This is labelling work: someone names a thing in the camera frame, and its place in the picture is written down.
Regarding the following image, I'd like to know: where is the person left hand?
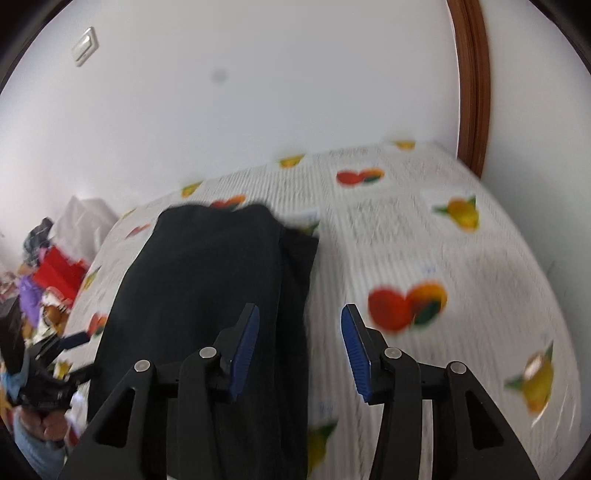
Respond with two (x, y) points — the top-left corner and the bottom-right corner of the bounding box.
(19, 407), (70, 442)

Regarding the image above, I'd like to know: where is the fruit print tablecloth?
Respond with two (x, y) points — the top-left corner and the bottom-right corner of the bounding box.
(67, 143), (582, 479)

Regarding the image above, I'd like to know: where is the white wall switch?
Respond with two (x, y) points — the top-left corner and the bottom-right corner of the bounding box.
(72, 27), (99, 67)

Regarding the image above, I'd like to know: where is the black sweatshirt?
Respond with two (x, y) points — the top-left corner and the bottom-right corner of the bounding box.
(88, 204), (318, 479)

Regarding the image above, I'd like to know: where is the grey plaid garment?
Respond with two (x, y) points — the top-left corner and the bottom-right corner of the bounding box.
(23, 217), (53, 267)

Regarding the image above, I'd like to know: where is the red paper shopping bag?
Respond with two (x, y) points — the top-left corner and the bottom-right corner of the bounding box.
(32, 247), (89, 305)

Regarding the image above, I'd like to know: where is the white plastic shopping bag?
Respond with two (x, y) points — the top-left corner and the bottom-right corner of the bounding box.
(49, 196), (118, 265)

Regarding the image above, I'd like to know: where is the brown wooden door frame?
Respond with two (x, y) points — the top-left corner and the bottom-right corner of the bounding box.
(447, 0), (492, 178)

